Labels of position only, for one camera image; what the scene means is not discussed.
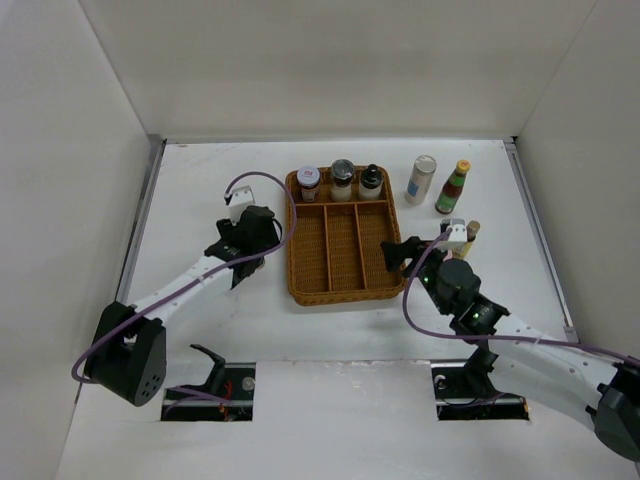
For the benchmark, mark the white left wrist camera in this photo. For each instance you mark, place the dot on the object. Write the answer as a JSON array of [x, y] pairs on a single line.
[[237, 200]]

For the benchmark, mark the red sauce bottle yellow cap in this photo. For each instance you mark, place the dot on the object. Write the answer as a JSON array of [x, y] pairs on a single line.
[[452, 188]]

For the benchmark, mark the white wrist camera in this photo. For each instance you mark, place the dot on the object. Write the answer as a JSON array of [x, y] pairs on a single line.
[[457, 234], [237, 200]]

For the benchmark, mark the dark jam jar white lid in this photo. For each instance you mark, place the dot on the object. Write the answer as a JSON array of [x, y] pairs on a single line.
[[308, 179]]

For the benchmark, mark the brown wicker divided tray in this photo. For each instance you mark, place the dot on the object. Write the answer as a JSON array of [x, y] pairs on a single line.
[[335, 253]]

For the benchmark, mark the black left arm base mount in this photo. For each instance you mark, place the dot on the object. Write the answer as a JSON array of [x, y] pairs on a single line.
[[207, 388]]

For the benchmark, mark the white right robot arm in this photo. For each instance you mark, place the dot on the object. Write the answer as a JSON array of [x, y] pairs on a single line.
[[598, 388]]

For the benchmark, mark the black-capped white bottle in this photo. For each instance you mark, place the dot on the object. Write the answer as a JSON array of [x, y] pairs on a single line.
[[370, 183]]

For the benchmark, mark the aluminium right table rail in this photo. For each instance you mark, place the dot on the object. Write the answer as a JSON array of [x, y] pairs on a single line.
[[540, 238]]

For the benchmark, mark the aluminium left table rail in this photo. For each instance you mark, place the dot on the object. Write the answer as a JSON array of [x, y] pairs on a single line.
[[157, 148]]

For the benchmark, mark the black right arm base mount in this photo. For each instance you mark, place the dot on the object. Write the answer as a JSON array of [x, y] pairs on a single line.
[[463, 392]]

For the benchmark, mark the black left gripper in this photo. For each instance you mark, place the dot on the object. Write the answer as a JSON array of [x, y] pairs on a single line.
[[227, 229]]

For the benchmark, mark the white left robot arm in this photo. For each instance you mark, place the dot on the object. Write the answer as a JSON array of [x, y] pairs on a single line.
[[128, 354]]

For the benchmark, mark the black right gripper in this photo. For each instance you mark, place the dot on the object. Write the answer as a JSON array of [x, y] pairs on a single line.
[[395, 253]]

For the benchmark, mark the aluminium table rail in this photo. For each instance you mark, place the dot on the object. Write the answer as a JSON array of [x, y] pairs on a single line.
[[540, 238], [157, 148]]

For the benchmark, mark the small yellow bottle gold cap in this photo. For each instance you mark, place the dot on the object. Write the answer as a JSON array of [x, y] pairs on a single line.
[[472, 230]]

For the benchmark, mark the clear-lid black band grinder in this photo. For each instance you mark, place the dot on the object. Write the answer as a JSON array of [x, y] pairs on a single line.
[[342, 174]]

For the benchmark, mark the tall white silver-capped shaker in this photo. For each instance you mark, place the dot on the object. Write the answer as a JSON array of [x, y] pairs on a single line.
[[419, 182]]

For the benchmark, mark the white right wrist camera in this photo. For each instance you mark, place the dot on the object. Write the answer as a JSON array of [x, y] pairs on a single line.
[[457, 234]]

